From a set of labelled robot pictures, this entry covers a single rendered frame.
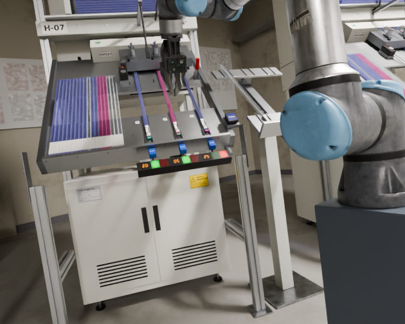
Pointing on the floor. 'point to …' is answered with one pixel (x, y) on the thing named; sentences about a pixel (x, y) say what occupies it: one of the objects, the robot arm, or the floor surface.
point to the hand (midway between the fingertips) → (174, 92)
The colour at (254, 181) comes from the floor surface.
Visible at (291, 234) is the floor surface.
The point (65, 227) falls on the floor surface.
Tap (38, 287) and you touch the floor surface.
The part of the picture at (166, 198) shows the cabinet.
